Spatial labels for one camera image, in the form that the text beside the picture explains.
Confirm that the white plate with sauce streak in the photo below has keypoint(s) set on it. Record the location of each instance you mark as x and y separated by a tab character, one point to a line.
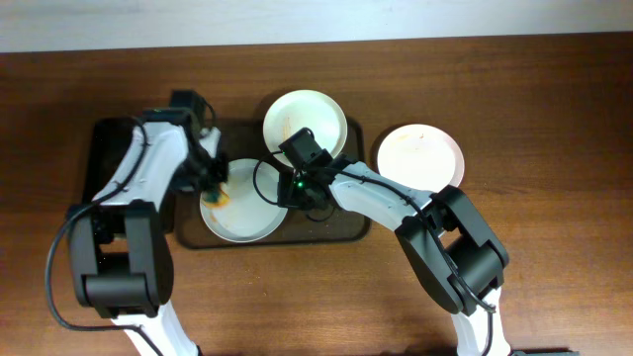
421	157

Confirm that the dark brown serving tray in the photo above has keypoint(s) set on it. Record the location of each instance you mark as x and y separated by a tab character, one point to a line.
244	139

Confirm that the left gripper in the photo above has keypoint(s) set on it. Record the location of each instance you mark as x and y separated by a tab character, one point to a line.
211	177

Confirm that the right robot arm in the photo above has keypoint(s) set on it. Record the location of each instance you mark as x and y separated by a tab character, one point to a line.
453	252

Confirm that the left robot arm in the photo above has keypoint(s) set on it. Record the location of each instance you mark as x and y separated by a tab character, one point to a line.
120	261

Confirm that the pale blue plate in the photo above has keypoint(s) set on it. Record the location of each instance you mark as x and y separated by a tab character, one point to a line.
243	216

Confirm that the black sponge tray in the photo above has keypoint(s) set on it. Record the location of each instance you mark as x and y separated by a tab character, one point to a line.
111	138

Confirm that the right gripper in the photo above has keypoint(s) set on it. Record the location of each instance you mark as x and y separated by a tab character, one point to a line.
288	193

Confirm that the green and yellow sponge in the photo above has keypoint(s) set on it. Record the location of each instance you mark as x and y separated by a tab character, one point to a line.
214	198

